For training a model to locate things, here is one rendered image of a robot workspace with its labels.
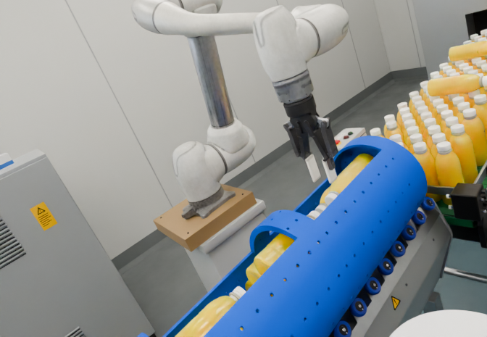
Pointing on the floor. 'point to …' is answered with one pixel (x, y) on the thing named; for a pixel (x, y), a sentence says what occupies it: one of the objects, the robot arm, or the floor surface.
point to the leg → (434, 303)
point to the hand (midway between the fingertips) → (321, 169)
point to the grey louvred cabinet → (56, 263)
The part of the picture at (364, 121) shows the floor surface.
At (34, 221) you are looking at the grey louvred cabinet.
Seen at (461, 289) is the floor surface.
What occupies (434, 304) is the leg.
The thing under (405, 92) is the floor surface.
